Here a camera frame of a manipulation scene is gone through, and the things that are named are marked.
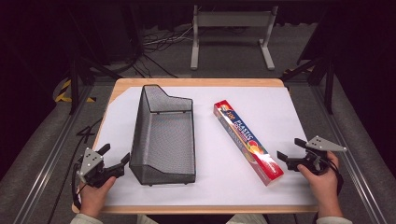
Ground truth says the yellow black hazard tape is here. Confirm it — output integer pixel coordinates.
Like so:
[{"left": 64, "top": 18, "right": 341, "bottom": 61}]
[{"left": 54, "top": 78, "right": 97, "bottom": 104}]

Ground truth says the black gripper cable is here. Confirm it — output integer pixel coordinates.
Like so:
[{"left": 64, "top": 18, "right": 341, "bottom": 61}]
[
  {"left": 325, "top": 157, "right": 345, "bottom": 197},
  {"left": 71, "top": 161, "right": 88, "bottom": 210}
]

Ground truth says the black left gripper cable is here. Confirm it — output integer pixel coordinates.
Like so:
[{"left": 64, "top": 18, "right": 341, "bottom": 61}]
[{"left": 71, "top": 161, "right": 88, "bottom": 210}]

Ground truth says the grey metal stand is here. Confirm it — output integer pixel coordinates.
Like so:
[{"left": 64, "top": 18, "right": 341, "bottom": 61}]
[{"left": 190, "top": 4, "right": 279, "bottom": 71}]

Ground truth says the black floor cable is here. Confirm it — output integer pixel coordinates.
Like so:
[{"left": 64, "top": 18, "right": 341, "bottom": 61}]
[{"left": 46, "top": 117, "right": 105, "bottom": 224}]

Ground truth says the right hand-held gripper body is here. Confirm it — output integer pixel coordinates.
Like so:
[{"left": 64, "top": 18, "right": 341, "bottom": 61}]
[{"left": 286, "top": 134, "right": 347, "bottom": 175}]

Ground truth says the person's right hand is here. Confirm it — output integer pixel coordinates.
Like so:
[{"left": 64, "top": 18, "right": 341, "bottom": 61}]
[{"left": 296, "top": 151, "right": 344, "bottom": 219}]

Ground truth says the bundle of floor cables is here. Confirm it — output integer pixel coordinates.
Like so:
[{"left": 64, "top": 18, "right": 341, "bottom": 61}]
[{"left": 130, "top": 24, "right": 195, "bottom": 78}]

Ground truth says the black wire mesh basket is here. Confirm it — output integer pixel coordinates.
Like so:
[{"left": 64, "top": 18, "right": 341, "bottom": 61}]
[{"left": 128, "top": 84, "right": 197, "bottom": 187}]

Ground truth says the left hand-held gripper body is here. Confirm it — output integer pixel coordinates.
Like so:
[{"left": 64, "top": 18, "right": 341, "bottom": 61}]
[{"left": 77, "top": 147, "right": 126, "bottom": 189}]

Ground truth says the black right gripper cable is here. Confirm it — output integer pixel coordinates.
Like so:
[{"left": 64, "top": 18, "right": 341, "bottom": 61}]
[{"left": 325, "top": 157, "right": 345, "bottom": 197}]

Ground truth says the person's left hand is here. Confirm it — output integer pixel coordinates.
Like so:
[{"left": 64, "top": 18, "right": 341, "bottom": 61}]
[{"left": 78, "top": 175, "right": 117, "bottom": 219}]

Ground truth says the red plastic wrap box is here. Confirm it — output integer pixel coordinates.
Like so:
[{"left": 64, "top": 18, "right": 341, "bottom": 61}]
[{"left": 213, "top": 99, "right": 285, "bottom": 187}]

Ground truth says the white paper sheet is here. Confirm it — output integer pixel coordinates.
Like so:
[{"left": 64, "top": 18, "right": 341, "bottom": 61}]
[{"left": 92, "top": 86, "right": 319, "bottom": 207}]

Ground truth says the aluminium floor rail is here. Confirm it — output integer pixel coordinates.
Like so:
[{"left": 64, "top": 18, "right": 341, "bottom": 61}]
[
  {"left": 12, "top": 84, "right": 95, "bottom": 224},
  {"left": 310, "top": 84, "right": 389, "bottom": 224}
]

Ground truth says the black tripod stand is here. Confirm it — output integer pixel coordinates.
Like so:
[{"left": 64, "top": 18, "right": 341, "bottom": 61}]
[
  {"left": 279, "top": 54, "right": 336, "bottom": 116},
  {"left": 64, "top": 43, "right": 123, "bottom": 116}
]

